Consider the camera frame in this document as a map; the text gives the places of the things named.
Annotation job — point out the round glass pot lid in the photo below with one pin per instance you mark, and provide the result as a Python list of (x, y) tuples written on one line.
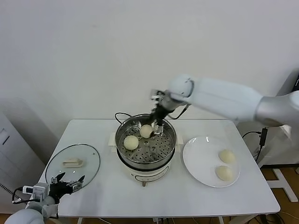
[(91, 163)]

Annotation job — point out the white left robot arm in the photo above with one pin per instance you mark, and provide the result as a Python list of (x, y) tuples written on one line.
[(23, 217)]

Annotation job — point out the white electric cooker base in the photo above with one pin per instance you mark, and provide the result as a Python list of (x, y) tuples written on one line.
[(149, 173)]

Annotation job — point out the white side desk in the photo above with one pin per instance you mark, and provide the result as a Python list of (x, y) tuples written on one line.
[(278, 154)]

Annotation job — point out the round white steamed baozi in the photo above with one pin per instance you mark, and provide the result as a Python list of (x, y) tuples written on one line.
[(226, 156), (223, 173), (145, 131), (130, 142)]

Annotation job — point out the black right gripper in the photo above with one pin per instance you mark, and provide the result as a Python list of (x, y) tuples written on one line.
[(158, 114)]

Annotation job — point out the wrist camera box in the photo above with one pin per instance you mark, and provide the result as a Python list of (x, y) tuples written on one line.
[(161, 96), (38, 189)]

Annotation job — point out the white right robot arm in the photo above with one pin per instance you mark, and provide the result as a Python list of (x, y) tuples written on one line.
[(222, 98)]

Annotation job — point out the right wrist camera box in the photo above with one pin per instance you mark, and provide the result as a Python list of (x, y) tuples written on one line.
[(161, 96)]

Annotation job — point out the perforated steel steamer basket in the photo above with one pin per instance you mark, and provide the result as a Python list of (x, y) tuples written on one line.
[(158, 149)]

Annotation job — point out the large white round plate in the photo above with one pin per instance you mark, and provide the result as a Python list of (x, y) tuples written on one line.
[(201, 161)]

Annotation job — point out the white table leg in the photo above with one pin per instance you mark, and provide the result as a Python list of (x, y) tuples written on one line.
[(79, 220), (221, 220)]

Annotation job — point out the black power adapter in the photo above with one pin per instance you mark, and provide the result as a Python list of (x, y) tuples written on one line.
[(263, 136)]

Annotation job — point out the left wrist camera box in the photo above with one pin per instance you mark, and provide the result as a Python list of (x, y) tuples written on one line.
[(38, 189)]

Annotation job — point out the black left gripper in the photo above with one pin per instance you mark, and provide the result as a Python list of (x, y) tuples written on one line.
[(59, 189)]

